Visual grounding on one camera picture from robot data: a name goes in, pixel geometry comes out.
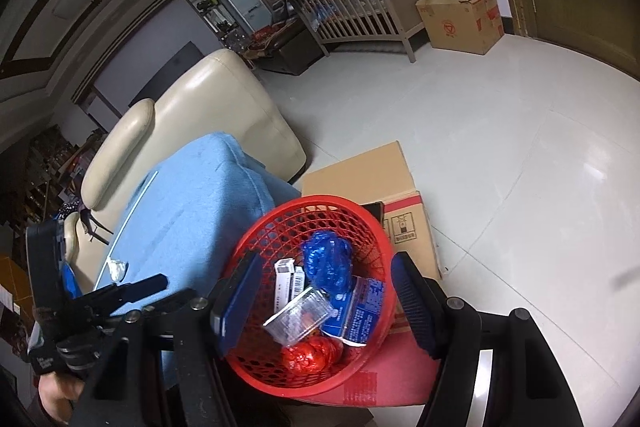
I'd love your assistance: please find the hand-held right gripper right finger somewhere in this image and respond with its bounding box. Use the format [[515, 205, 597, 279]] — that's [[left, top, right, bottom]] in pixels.
[[390, 251, 583, 427]]

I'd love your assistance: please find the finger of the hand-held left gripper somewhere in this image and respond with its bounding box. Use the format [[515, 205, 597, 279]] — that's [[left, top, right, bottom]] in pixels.
[[142, 288, 198, 314], [82, 273, 168, 308]]

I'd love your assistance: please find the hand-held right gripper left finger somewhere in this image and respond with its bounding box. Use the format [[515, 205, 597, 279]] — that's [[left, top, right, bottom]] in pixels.
[[72, 249, 266, 427]]

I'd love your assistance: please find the small white red box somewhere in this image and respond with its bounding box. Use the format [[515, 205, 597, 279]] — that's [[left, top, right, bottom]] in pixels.
[[272, 258, 297, 313]]

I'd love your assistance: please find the dark blue printed box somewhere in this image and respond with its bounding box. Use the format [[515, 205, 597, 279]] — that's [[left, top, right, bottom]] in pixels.
[[320, 276, 386, 348]]

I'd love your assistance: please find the clear plastic container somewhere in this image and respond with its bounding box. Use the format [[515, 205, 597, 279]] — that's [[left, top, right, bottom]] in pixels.
[[262, 287, 333, 343]]

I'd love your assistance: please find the red mesh basket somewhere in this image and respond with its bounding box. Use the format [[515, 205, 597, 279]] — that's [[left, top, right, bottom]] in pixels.
[[220, 195, 396, 403]]

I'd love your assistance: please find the red plastic bag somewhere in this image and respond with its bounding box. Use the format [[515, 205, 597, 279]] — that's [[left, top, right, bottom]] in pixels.
[[280, 337, 343, 375]]

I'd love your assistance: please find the blue plastic bag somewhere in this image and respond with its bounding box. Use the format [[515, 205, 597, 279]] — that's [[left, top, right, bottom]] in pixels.
[[300, 231, 353, 293]]

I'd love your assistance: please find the person's left hand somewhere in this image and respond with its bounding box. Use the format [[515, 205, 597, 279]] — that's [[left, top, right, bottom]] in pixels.
[[39, 374, 85, 425]]

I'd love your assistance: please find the crumpled white tissue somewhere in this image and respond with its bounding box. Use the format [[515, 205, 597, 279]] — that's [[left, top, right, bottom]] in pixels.
[[100, 258, 132, 282]]

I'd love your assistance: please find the thin white strip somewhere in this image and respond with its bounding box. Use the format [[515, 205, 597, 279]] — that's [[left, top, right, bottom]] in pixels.
[[95, 171, 160, 283]]

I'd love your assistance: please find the blue blanket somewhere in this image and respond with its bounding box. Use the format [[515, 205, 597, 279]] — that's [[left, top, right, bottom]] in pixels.
[[95, 133, 303, 388]]

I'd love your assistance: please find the flat cardboard box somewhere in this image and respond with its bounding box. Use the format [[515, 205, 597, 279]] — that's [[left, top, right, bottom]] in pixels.
[[300, 140, 443, 338]]

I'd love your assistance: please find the cream leather sofa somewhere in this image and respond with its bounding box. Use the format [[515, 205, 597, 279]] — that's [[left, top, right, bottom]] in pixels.
[[62, 48, 308, 278]]

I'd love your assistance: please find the black television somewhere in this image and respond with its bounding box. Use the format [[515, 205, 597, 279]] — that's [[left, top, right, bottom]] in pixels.
[[129, 41, 206, 108]]

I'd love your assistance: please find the black low cabinet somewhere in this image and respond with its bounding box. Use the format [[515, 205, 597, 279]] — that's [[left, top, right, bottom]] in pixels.
[[255, 27, 331, 75]]

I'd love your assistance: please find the cardboard box with red logo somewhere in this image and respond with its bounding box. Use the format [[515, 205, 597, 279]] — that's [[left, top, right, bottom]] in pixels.
[[415, 0, 505, 56]]

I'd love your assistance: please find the metal shelf rack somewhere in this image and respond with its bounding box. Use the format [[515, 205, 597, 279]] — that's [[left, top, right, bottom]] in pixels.
[[185, 0, 241, 52]]

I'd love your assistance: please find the white appliance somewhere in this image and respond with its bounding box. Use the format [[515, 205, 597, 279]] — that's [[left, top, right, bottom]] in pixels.
[[218, 0, 273, 32]]

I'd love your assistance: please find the dark strapped bag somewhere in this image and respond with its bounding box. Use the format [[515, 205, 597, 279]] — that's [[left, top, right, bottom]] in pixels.
[[57, 199, 113, 248]]

